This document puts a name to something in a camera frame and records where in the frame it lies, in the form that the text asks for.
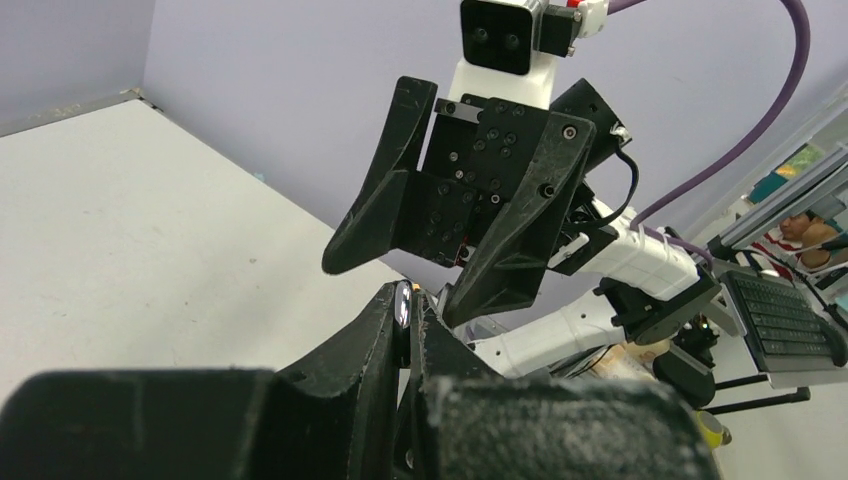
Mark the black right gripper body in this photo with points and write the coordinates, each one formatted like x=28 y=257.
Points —
x=473 y=158

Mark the black keyboard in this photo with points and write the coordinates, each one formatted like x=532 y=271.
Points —
x=783 y=333

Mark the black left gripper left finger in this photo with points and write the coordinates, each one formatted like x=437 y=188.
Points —
x=329 y=415

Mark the small brass padlock with keys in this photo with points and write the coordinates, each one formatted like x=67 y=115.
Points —
x=401 y=327

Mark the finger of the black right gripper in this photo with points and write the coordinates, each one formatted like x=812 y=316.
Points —
x=369 y=229
x=506 y=270

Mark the yellow capped bottle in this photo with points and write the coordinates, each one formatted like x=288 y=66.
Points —
x=714 y=432

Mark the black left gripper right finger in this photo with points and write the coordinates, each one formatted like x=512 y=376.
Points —
x=458 y=419

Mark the aluminium rail frame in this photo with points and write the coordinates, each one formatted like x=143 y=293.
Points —
x=822 y=189

